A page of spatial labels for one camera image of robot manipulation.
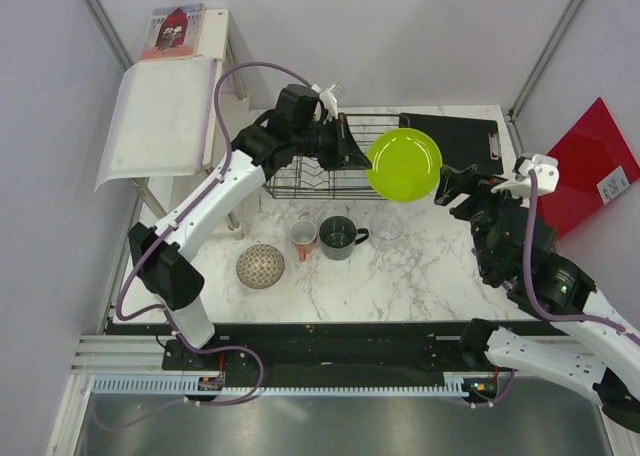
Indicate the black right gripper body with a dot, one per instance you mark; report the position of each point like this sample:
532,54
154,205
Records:
483,203

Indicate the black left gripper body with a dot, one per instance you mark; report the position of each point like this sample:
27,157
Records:
322,143

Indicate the lime green plate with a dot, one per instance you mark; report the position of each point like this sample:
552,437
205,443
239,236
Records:
405,165

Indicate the clear octagonal glass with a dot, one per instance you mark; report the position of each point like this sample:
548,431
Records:
386,228

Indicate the grey mug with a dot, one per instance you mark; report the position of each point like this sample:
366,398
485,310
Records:
339,235

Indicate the orange pink mug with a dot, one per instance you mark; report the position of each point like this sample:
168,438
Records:
303,235

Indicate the red patterned white bowl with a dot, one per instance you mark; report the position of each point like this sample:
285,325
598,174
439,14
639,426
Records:
260,266

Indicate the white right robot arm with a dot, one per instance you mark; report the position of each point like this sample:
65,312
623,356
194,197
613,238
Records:
514,248

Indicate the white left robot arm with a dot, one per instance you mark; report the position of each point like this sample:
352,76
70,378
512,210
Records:
306,122

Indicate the black clipboard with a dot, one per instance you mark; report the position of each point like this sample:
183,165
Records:
463,142

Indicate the red plastic folder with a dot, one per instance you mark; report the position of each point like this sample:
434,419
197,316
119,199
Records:
595,166

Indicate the white side shelf table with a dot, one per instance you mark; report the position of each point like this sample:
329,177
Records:
161,194

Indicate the white translucent mat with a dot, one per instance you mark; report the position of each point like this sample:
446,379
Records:
160,120

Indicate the red cover book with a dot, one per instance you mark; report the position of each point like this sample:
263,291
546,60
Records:
173,32

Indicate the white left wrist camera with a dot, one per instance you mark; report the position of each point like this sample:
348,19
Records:
329,97

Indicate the black wire dish rack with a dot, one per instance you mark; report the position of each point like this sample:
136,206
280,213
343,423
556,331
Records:
305,179

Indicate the white slotted cable duct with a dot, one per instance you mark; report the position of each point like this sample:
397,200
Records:
195,385

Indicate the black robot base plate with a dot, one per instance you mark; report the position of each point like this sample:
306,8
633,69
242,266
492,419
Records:
355,353

